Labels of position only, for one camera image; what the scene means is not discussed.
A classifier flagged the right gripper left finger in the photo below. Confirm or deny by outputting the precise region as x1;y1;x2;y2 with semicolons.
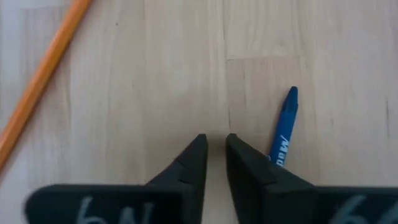
24;133;208;224

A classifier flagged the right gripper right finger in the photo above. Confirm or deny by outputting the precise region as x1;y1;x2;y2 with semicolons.
225;133;398;224

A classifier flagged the blue pen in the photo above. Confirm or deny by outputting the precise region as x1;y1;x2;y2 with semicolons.
267;86;299;168

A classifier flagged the yellow pencil pink eraser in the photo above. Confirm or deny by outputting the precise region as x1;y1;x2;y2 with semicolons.
0;0;93;170

